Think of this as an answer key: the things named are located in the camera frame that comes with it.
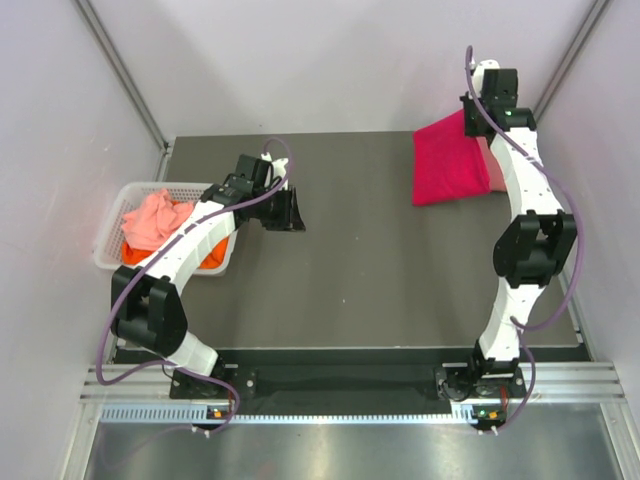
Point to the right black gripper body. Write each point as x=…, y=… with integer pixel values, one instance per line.
x=470, y=118

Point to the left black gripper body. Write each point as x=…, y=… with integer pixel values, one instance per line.
x=273, y=211

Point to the magenta t shirt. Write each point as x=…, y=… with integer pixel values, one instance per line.
x=448, y=165

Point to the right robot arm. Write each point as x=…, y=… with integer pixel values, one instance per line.
x=536, y=244

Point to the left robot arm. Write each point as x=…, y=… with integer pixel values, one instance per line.
x=146, y=299

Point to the folded salmon pink t shirt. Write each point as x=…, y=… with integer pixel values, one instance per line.
x=495, y=175

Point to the white plastic basket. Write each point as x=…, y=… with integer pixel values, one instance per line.
x=108, y=249

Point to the light pink t shirt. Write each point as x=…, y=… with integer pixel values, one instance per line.
x=154, y=222

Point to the orange t shirt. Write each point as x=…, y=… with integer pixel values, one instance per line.
x=132, y=256

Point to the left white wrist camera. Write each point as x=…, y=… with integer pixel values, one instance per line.
x=276, y=171

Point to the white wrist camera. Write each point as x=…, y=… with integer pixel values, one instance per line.
x=276, y=171
x=478, y=70

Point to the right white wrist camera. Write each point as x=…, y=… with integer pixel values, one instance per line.
x=478, y=70

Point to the aluminium frame rail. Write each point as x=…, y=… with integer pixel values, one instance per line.
x=94, y=23
x=587, y=26

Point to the left aluminium frame rail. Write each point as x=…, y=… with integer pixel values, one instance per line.
x=94, y=23

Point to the slotted cable duct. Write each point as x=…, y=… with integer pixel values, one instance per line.
x=202, y=414

